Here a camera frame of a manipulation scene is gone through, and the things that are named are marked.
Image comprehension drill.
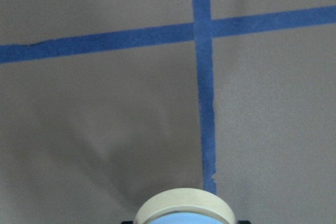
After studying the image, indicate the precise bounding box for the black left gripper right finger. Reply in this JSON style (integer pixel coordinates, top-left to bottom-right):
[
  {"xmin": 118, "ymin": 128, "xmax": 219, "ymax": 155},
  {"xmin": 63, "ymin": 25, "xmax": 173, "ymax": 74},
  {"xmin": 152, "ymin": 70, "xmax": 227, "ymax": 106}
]
[{"xmin": 236, "ymin": 220, "xmax": 249, "ymax": 224}]

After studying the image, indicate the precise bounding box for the blue desk bell beige base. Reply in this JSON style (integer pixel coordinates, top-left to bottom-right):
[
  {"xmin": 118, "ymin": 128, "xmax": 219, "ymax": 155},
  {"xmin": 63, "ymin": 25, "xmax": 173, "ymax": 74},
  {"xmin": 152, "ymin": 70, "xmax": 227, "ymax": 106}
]
[{"xmin": 133, "ymin": 188, "xmax": 237, "ymax": 223}]

